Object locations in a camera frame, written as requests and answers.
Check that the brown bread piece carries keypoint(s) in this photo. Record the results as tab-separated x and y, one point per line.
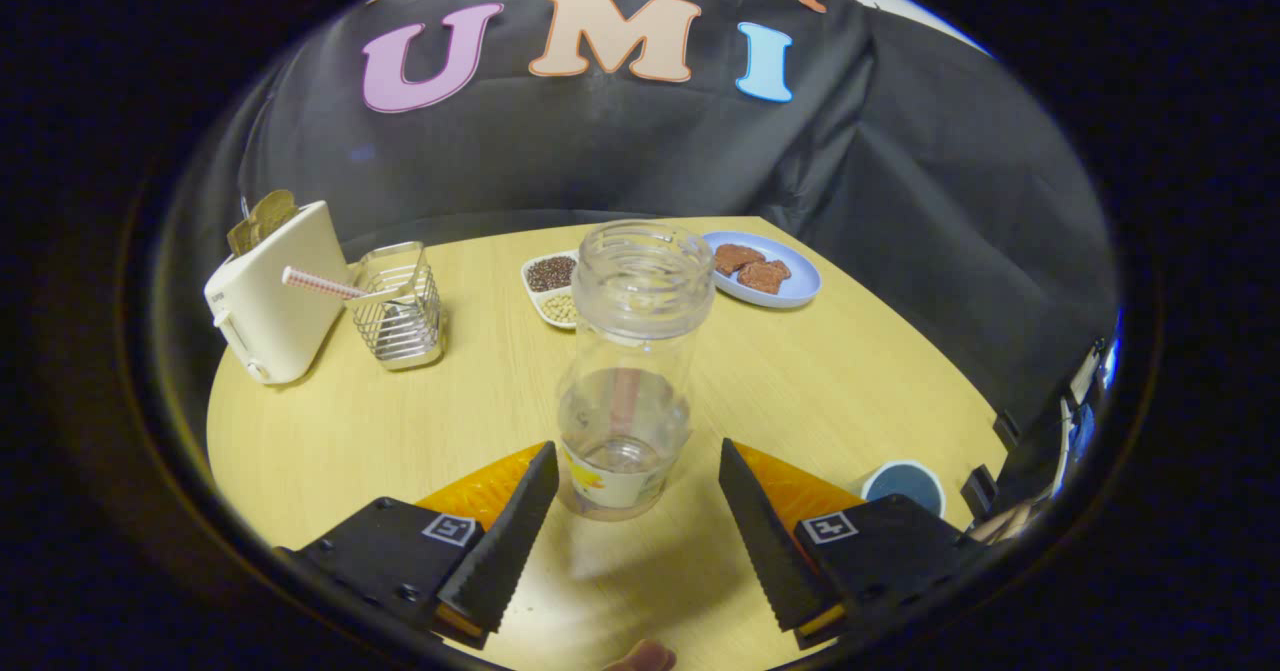
765	277
735	257

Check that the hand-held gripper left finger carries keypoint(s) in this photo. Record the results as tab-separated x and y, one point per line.
505	536

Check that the red white striped straw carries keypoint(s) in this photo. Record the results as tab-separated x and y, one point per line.
320	283

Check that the dark brown beans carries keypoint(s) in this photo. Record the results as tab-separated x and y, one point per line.
550	273

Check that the pale beans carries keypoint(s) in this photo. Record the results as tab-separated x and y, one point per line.
560	308

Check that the white cup with blue inside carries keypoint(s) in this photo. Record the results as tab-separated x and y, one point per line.
905	481

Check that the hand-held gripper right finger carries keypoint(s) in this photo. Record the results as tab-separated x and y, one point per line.
765	541

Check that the round wooden table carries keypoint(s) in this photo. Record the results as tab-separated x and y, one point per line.
830	391

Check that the clear plastic juice bottle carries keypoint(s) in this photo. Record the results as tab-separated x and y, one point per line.
625	421

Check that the black backdrop cloth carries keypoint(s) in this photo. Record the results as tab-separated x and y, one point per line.
600	151

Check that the light blue plate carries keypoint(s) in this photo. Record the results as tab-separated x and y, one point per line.
800	286

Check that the white divided dish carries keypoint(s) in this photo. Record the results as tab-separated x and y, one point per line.
543	296

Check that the cream toaster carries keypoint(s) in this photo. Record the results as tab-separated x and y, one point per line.
275	301

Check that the brown toast slice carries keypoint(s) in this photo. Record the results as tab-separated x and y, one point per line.
262	219

